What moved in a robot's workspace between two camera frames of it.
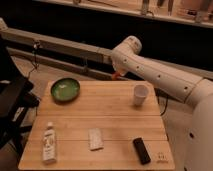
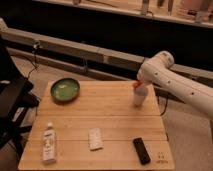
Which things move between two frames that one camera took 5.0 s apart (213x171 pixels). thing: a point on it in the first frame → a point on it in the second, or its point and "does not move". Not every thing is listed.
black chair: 16,99 does not move
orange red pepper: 115,76 → 135,83
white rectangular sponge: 95,139 does not move
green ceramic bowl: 65,89 does not move
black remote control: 141,151 does not move
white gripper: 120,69 → 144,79
